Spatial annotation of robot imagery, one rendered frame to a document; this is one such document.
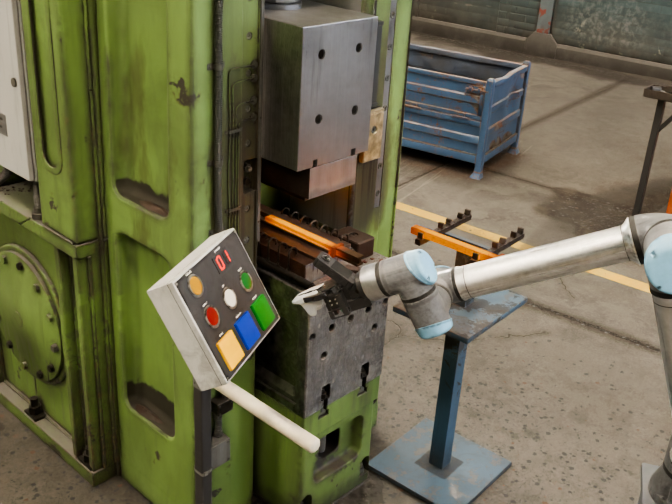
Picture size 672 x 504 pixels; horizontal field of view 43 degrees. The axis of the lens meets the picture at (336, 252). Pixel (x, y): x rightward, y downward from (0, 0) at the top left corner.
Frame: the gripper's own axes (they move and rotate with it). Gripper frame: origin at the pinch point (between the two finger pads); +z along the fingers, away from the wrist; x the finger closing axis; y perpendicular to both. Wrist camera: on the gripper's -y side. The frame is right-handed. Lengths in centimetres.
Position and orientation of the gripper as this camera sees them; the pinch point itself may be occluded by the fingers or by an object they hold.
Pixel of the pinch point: (295, 298)
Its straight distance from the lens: 219.6
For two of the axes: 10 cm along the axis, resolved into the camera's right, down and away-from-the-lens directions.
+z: -8.5, 2.9, 4.4
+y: 4.2, 8.7, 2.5
